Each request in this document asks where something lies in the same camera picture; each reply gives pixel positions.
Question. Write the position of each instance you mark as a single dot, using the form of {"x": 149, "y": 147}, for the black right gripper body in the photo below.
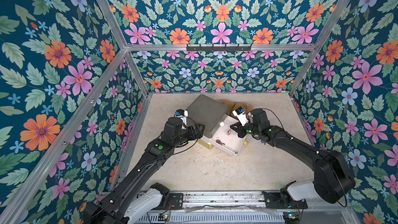
{"x": 239, "y": 129}

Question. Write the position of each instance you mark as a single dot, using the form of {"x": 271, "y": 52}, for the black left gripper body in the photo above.
{"x": 189, "y": 136}

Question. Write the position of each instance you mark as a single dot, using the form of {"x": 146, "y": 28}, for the white drawer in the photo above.
{"x": 233, "y": 143}

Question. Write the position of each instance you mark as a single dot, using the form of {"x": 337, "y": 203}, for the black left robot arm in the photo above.
{"x": 111, "y": 209}

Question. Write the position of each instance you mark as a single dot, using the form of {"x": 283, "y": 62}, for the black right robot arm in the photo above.
{"x": 333, "y": 178}

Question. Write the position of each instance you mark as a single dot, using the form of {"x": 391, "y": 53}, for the white yellow drawer cabinet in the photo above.
{"x": 204, "y": 141}

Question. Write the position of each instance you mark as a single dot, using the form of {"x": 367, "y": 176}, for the brown teddy bear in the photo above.
{"x": 235, "y": 105}

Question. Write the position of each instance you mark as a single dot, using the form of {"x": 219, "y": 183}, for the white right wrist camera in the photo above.
{"x": 240, "y": 114}

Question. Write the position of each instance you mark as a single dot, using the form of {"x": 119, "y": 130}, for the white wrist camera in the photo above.
{"x": 183, "y": 115}
{"x": 240, "y": 114}

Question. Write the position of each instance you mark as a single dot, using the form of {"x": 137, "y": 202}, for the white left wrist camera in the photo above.
{"x": 183, "y": 115}

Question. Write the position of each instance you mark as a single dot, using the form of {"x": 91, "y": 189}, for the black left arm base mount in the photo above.
{"x": 168, "y": 200}

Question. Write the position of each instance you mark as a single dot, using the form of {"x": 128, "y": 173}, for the aluminium front rail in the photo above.
{"x": 236, "y": 207}

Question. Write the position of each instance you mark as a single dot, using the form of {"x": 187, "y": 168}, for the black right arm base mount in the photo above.
{"x": 282, "y": 200}

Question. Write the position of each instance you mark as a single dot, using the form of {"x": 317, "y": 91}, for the black hook rail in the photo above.
{"x": 213, "y": 47}

